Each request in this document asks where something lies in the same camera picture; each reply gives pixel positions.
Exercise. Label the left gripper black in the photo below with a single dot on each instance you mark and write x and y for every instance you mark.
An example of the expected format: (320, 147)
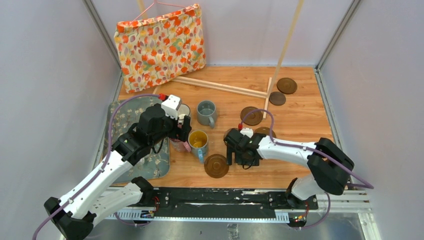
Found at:
(179, 132)

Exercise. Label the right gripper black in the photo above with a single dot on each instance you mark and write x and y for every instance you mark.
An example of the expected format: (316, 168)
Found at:
(253, 162)

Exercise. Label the small dark brown coaster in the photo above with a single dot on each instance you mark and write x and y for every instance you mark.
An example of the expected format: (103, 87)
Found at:
(277, 98)

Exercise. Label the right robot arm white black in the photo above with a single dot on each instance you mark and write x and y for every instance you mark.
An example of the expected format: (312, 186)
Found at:
(330, 168)

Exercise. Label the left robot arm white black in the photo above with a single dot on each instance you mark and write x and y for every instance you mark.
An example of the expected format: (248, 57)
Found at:
(76, 213)

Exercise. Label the pink mug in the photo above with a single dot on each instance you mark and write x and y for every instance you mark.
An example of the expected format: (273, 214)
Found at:
(180, 146)

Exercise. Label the white grey mug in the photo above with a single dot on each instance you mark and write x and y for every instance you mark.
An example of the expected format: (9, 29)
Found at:
(184, 110)

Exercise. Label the blue mug yellow inside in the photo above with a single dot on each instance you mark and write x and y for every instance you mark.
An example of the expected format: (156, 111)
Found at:
(198, 141)

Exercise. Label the floral grey tray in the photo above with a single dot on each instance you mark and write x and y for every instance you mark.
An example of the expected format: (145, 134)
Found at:
(154, 165)

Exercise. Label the floral orange fabric bag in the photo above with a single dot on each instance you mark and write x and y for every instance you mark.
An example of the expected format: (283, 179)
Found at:
(156, 50)

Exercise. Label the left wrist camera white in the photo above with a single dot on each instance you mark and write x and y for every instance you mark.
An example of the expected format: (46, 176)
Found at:
(171, 106)

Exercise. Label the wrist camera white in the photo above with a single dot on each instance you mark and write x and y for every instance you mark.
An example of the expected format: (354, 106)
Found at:
(171, 106)
(247, 132)

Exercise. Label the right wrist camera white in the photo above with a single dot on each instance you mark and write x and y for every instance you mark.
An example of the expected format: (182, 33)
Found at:
(247, 132)

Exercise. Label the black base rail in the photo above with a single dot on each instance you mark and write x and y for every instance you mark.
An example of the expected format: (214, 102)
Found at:
(218, 205)

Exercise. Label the pink wire hanger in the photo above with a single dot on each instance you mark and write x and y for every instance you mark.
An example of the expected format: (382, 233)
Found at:
(153, 8)

